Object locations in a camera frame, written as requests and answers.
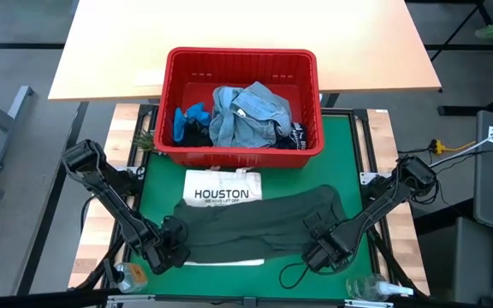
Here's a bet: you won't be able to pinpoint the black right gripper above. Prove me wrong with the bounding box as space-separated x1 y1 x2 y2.
300 210 351 274

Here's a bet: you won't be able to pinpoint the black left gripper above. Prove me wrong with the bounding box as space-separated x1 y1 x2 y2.
143 216 193 275

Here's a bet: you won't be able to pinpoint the light blue denim jeans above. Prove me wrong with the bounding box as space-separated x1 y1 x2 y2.
208 80 294 150

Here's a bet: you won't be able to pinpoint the red plastic laundry bin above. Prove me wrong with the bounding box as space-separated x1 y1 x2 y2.
152 46 326 169

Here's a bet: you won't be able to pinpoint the clear bottle orange label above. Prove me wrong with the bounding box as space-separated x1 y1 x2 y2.
112 261 149 294

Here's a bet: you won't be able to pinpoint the clear spray bottle white nozzle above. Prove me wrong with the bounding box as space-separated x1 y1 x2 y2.
344 273 414 303

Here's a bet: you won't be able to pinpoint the green table mat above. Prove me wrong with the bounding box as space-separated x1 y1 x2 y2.
128 114 374 300

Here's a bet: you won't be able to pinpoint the beige Houston tote bag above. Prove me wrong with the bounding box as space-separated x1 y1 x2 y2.
181 167 266 268

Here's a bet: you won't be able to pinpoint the small green spiky plant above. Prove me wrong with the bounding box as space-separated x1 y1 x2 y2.
134 129 158 154

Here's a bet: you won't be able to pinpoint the black garment white print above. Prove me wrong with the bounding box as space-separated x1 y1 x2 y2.
271 121 309 151

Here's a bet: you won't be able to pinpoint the bright blue cloth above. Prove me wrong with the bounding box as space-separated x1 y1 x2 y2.
172 101 212 144

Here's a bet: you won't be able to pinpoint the white sticker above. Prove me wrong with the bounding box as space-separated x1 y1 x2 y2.
132 70 169 87

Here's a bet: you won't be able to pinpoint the grey metal table leg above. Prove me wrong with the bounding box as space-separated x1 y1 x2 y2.
0 84 34 173

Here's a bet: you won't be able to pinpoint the light wooden table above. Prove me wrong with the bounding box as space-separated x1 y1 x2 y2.
48 0 443 102

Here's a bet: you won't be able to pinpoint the black table base legs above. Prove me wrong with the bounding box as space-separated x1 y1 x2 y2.
425 0 493 117

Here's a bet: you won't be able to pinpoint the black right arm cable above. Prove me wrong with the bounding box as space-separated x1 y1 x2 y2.
277 261 312 290

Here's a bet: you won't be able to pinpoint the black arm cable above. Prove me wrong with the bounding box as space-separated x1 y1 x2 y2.
79 194 97 224
277 261 312 290

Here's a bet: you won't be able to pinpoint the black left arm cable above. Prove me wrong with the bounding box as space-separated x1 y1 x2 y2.
79 194 97 224

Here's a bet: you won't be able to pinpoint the black metal table frame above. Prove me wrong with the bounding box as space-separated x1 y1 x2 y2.
74 104 428 308

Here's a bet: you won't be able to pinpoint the yellow power plug cable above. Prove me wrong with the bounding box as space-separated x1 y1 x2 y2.
429 138 478 156

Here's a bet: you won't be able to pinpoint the white cable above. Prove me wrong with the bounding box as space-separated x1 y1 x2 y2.
425 115 493 171

